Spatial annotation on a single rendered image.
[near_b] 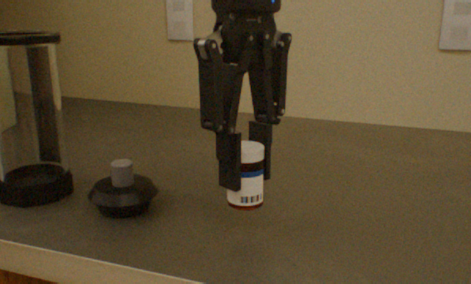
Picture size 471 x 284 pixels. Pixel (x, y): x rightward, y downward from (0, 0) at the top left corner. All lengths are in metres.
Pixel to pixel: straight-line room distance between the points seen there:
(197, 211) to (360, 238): 0.21
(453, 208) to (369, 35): 0.52
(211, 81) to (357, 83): 0.67
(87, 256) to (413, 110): 0.79
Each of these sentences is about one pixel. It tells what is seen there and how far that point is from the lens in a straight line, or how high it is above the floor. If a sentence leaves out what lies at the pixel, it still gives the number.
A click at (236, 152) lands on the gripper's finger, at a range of 0.54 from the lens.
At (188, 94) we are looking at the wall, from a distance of 1.27.
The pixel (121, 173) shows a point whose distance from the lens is 0.65.
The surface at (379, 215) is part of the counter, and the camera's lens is 0.67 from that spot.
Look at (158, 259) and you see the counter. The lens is 0.56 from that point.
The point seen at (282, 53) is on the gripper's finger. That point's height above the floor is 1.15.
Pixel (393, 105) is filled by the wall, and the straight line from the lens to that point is 1.14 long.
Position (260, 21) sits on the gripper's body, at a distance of 0.55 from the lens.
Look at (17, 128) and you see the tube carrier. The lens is 0.69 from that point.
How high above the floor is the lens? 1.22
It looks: 18 degrees down
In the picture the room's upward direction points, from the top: straight up
